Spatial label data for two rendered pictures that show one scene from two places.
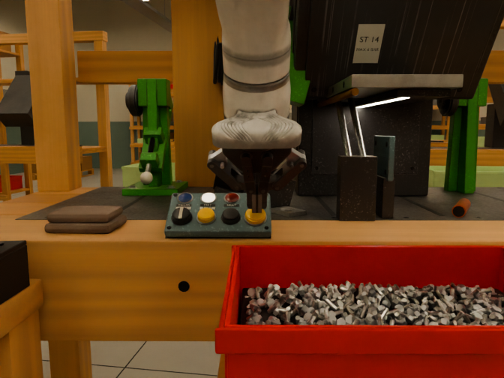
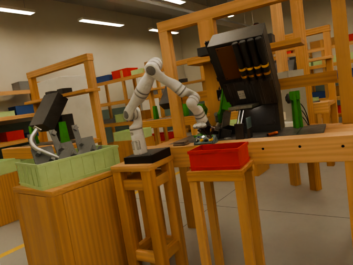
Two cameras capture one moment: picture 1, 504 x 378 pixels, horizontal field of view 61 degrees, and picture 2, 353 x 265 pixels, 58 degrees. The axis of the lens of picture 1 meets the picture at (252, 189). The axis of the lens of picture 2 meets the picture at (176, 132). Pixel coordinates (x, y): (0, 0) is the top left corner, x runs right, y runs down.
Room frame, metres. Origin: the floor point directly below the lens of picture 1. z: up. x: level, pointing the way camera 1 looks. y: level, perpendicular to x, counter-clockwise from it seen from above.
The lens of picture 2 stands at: (-1.40, -0.82, 1.23)
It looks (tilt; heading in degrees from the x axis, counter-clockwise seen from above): 6 degrees down; 28
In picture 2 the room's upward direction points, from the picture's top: 9 degrees counter-clockwise
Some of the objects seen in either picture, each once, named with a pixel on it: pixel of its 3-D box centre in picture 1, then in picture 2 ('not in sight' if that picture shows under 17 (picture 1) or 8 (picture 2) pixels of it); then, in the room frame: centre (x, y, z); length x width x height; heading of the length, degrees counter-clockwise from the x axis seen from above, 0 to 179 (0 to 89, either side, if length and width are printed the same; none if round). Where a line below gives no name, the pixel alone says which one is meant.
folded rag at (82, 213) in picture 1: (87, 218); (180, 142); (0.65, 0.25, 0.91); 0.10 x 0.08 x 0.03; 87
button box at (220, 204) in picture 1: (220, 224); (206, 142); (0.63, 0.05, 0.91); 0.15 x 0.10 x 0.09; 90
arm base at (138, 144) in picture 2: not in sight; (138, 141); (0.41, 0.46, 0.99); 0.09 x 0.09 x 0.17; 85
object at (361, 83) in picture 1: (370, 95); (247, 105); (0.83, -0.22, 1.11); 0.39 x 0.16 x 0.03; 0
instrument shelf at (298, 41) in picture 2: not in sight; (243, 53); (1.19, -0.15, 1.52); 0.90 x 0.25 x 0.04; 90
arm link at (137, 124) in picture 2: not in sight; (134, 119); (0.41, 0.46, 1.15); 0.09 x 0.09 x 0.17; 71
